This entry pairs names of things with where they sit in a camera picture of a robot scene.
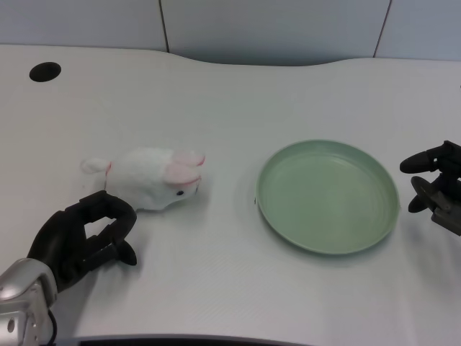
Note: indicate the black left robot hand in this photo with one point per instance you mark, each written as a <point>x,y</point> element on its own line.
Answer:
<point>61,234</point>

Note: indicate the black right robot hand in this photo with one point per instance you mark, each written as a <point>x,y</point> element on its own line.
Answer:
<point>441,180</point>

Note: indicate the white plush rabbit doll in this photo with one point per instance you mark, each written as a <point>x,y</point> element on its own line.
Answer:
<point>151,180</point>

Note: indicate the green round plate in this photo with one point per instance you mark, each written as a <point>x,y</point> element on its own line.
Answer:
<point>327,198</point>

